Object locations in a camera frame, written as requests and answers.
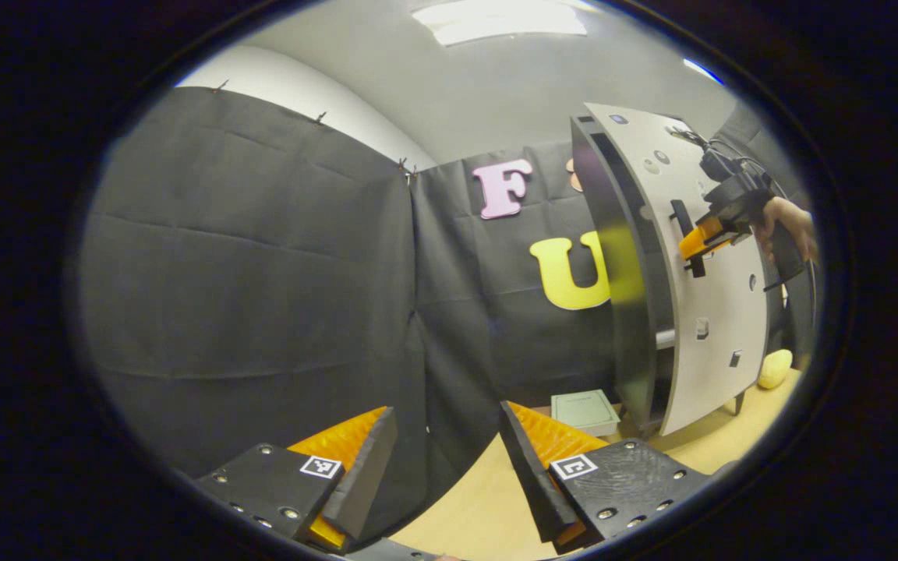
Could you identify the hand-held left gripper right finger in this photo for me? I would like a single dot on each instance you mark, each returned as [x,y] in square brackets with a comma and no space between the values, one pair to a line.
[531,475]

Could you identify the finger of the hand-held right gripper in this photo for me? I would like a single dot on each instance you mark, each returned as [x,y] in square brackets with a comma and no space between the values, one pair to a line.
[694,241]

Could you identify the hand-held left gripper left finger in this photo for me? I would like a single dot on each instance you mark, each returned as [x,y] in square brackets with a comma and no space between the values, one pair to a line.
[363,483]

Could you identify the light grey cabinet door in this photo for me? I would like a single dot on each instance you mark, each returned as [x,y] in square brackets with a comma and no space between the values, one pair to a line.
[722,312]

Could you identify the dark grey cabinet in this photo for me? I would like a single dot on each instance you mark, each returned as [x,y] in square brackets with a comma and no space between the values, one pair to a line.
[636,351]

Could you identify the yellow lemon-shaped object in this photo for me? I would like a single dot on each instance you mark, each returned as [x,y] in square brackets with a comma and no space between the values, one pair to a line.
[775,368]

